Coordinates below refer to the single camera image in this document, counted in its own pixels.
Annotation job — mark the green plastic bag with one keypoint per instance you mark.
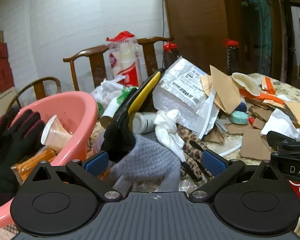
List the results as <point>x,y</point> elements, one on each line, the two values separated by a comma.
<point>126,93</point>

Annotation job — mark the white crumpled paper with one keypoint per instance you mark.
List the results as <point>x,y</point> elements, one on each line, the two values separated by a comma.
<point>280,122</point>

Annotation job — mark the low wooden chair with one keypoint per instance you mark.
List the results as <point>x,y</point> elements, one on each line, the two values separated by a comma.
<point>40,85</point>

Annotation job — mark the dark blue object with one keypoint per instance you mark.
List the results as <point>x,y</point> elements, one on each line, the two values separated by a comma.
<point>241,108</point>

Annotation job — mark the checked blanket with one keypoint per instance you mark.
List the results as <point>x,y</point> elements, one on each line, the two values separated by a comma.
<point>2,233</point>

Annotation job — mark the grey knitted glove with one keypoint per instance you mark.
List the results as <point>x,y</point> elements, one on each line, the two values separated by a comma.
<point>150,155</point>

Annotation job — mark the bag of paper cups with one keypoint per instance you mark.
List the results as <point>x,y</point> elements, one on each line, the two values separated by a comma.
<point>125,62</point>

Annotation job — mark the white cloth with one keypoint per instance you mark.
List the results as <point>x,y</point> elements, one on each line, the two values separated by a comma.
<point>167,127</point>

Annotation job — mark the white storage box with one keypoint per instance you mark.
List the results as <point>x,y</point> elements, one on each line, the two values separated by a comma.
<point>0,105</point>

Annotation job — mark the leopard print glove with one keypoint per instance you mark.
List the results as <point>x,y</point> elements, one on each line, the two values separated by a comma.
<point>192,157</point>

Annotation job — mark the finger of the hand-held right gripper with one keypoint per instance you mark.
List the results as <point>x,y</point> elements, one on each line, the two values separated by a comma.
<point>290,145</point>

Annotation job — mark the black yellow tool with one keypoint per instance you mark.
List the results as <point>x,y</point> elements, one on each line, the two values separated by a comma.
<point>145,87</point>

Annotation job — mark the bubble wrap mailer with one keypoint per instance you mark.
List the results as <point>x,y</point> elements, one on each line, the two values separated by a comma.
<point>180,85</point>

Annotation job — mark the pile of cardboard scraps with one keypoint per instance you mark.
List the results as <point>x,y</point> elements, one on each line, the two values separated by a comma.
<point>261,113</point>

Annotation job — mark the white paper cup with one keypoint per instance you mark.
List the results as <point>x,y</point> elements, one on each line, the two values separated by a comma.
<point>53,135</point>

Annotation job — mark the brown paper envelope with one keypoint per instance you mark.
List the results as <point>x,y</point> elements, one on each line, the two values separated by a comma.
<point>225,90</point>

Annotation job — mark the white plastic bottle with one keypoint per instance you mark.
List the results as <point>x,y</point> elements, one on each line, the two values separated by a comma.
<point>142,122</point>

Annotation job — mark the orange snack packet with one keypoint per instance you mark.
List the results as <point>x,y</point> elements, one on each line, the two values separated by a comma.
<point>35,161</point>

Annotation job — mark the tan paper sheet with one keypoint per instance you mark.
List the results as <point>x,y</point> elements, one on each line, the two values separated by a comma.
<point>205,85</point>

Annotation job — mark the black and maroon glove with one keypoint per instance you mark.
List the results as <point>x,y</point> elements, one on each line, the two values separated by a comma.
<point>5,160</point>

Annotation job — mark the pink plastic basin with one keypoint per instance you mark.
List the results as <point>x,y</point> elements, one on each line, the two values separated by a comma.
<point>72,105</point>

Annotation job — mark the brown cardboard square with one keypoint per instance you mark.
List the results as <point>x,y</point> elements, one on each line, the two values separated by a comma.
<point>256,145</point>

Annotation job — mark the teal hanging cloth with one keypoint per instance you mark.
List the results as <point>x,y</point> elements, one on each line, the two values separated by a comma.
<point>258,17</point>

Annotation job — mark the tall wooden chair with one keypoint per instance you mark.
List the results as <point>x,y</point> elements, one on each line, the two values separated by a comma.
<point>97,57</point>

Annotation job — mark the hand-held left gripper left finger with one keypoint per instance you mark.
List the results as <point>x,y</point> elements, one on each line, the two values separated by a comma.
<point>97,162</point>

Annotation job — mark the dark bottle red cap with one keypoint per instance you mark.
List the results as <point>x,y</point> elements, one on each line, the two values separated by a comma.
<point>232,55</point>
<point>170,55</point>

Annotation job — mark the white comb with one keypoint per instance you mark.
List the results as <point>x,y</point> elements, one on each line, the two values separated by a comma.
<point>230,150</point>

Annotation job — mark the crushed paper cup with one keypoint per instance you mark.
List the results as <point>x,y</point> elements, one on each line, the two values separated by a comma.
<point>245,83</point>

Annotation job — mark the small red cap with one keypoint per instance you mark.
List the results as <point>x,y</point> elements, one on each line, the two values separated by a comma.
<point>251,121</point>

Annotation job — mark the brown wooden wardrobe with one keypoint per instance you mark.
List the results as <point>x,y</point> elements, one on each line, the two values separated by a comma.
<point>197,17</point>

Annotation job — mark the white plastic bag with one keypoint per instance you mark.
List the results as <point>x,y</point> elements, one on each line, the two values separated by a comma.
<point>107,90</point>

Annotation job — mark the cardboard tube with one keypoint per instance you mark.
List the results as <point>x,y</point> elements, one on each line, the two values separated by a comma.
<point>108,112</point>

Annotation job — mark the orange and white envelope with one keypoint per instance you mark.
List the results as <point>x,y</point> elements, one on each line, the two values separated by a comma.
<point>255,95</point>

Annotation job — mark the white paper envelope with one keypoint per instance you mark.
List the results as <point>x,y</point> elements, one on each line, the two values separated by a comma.
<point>207,121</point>

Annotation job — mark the floral cloth covered desktop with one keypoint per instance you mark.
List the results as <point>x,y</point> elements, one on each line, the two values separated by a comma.
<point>293,90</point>

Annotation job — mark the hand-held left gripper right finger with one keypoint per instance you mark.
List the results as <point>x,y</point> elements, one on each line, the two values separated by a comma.
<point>213,163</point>

